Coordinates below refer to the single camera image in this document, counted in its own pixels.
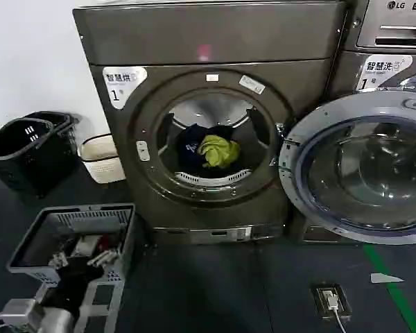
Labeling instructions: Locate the grey dryer with open drum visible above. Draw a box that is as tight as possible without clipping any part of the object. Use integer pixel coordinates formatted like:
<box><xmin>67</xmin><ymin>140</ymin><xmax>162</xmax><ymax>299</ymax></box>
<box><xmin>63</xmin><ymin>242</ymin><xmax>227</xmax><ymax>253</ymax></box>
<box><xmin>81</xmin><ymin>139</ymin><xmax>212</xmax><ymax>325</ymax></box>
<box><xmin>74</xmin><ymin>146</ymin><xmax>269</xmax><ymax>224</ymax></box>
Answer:
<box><xmin>72</xmin><ymin>0</ymin><xmax>349</xmax><ymax>246</ymax></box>

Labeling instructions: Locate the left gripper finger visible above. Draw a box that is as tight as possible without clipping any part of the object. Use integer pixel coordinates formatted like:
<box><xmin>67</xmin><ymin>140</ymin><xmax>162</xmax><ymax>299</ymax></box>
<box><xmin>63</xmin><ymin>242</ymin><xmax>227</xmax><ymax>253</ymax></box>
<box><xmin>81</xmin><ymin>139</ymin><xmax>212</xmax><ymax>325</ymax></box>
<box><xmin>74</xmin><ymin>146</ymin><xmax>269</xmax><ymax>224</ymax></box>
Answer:
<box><xmin>86</xmin><ymin>248</ymin><xmax>120</xmax><ymax>268</ymax></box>
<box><xmin>50</xmin><ymin>253</ymin><xmax>69</xmax><ymax>271</ymax></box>

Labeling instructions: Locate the yellow-green garment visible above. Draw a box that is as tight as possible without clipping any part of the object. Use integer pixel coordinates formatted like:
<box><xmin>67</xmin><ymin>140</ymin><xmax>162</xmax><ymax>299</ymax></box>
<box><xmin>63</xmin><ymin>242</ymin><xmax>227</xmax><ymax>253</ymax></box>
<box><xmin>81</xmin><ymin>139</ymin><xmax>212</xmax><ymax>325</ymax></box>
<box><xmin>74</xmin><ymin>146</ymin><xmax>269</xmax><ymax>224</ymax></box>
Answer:
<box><xmin>197</xmin><ymin>134</ymin><xmax>241</xmax><ymax>169</ymax></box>

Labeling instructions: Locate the floor power socket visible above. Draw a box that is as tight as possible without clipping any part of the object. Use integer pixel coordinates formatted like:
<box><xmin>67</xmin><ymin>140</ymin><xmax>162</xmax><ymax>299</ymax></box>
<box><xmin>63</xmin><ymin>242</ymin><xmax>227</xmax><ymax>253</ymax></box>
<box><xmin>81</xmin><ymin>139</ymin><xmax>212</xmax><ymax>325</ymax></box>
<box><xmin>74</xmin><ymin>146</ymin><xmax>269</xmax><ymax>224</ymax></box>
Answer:
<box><xmin>310</xmin><ymin>283</ymin><xmax>354</xmax><ymax>317</ymax></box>

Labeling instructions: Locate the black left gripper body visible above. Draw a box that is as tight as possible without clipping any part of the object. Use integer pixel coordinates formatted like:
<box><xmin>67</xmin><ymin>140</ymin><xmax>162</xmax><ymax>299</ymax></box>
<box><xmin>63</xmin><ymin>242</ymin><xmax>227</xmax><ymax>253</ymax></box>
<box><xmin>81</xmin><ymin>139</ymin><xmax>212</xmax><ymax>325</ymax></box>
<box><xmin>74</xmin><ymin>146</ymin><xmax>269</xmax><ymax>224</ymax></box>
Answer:
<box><xmin>40</xmin><ymin>257</ymin><xmax>105</xmax><ymax>314</ymax></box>

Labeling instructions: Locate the grey washing machine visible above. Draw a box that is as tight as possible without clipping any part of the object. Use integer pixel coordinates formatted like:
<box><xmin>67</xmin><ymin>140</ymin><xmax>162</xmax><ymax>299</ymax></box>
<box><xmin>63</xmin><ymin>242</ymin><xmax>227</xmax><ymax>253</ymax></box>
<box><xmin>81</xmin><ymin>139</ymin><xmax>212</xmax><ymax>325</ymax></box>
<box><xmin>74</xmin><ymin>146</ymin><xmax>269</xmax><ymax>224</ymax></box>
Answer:
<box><xmin>303</xmin><ymin>0</ymin><xmax>416</xmax><ymax>244</ymax></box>

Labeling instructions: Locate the round glass dryer door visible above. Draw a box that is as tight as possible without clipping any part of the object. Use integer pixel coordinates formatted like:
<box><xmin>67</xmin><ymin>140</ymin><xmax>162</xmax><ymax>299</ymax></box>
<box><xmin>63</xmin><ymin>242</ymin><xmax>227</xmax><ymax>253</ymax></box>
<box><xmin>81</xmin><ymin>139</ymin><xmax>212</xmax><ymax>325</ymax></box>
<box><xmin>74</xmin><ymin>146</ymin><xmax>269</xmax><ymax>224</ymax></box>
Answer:
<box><xmin>278</xmin><ymin>88</ymin><xmax>416</xmax><ymax>246</ymax></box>

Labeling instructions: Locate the green floor tape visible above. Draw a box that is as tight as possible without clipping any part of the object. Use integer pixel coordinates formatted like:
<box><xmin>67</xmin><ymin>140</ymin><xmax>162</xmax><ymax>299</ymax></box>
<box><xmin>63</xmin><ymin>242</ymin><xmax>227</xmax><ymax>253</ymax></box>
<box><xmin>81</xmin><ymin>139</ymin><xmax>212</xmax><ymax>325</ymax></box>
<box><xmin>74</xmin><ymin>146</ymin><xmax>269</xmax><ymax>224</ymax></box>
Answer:
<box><xmin>362</xmin><ymin>242</ymin><xmax>416</xmax><ymax>333</ymax></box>

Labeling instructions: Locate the black plastic laundry basket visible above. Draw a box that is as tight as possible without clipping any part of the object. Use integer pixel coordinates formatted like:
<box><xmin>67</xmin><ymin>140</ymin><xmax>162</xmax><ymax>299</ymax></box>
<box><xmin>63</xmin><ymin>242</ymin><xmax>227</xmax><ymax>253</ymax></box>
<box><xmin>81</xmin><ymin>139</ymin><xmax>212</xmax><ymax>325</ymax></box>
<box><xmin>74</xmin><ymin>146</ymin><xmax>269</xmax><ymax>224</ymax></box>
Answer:
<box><xmin>0</xmin><ymin>117</ymin><xmax>58</xmax><ymax>199</ymax></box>
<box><xmin>22</xmin><ymin>110</ymin><xmax>81</xmax><ymax>164</ymax></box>

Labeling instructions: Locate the white and red garment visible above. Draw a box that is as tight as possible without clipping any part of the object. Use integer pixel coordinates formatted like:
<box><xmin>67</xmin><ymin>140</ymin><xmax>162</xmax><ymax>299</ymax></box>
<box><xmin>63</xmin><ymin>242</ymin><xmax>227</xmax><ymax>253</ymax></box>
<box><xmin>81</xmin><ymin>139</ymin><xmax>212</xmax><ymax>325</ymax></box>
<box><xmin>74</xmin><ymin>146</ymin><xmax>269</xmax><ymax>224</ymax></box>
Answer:
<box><xmin>73</xmin><ymin>234</ymin><xmax>121</xmax><ymax>258</ymax></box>

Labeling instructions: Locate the white laundry bin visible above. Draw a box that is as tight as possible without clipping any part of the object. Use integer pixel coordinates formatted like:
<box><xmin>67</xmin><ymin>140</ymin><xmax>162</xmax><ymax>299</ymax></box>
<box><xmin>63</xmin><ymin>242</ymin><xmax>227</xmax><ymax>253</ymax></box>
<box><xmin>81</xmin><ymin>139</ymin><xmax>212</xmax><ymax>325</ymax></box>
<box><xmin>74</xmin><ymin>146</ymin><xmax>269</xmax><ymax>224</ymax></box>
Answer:
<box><xmin>77</xmin><ymin>133</ymin><xmax>126</xmax><ymax>185</ymax></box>

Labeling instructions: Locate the grey plastic laundry basket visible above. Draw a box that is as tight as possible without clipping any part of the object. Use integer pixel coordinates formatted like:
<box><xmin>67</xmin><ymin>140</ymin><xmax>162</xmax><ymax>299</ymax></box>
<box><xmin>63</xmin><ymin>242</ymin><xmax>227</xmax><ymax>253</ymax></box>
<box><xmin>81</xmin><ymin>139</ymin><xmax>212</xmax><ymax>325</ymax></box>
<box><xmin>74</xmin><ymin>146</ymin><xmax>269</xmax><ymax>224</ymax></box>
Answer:
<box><xmin>6</xmin><ymin>203</ymin><xmax>137</xmax><ymax>333</ymax></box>

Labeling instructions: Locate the white arrow floor sticker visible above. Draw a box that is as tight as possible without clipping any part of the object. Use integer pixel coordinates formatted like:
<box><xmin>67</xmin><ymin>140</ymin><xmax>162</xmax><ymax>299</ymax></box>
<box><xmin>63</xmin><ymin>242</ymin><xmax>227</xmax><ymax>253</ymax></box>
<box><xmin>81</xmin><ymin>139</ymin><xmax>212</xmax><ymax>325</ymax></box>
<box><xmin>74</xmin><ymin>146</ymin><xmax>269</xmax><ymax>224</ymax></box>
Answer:
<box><xmin>370</xmin><ymin>272</ymin><xmax>405</xmax><ymax>285</ymax></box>

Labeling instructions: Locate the white charger plug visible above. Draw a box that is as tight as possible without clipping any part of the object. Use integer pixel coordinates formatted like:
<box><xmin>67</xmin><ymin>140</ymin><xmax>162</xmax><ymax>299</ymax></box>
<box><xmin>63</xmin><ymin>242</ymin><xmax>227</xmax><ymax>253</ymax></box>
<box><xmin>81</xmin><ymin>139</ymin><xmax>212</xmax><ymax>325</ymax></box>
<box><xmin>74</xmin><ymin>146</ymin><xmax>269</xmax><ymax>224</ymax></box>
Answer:
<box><xmin>322</xmin><ymin>291</ymin><xmax>339</xmax><ymax>310</ymax></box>

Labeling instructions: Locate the dark navy garment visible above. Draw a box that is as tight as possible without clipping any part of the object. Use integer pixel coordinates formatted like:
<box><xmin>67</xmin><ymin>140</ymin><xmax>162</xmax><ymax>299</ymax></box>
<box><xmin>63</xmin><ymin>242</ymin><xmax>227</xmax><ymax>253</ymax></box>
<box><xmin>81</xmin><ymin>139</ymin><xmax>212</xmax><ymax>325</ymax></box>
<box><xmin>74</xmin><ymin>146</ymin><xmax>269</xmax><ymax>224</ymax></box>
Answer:
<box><xmin>175</xmin><ymin>124</ymin><xmax>237</xmax><ymax>171</ymax></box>

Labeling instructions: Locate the white charger cable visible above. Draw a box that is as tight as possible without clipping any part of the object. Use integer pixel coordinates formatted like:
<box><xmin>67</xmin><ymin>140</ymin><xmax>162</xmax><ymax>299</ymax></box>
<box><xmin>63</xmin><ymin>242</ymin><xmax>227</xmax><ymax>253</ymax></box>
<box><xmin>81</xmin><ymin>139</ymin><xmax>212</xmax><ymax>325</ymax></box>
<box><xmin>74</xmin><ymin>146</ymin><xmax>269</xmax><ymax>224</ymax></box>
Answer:
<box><xmin>331</xmin><ymin>306</ymin><xmax>349</xmax><ymax>333</ymax></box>

